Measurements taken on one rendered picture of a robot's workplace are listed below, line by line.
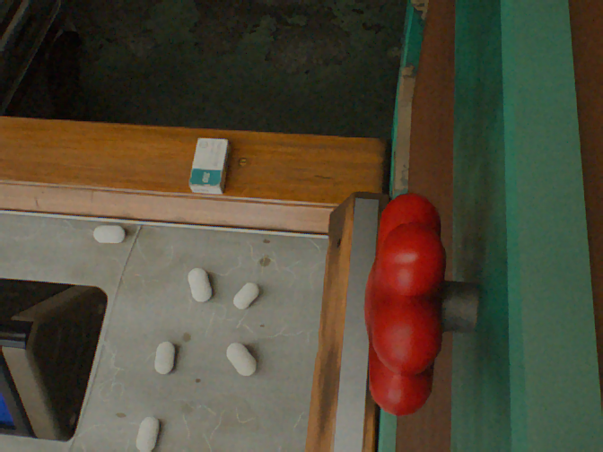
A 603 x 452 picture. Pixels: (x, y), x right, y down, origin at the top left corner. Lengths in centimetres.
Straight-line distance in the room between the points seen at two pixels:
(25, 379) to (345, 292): 30
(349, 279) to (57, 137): 42
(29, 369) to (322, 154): 47
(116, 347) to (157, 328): 5
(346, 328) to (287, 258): 18
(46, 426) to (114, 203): 43
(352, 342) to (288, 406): 14
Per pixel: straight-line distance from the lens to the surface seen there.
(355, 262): 53
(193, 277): 65
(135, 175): 72
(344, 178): 67
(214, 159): 68
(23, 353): 29
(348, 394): 50
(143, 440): 63
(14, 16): 160
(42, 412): 32
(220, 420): 63
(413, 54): 54
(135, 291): 69
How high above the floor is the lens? 136
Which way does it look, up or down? 66 degrees down
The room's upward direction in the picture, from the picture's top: 10 degrees counter-clockwise
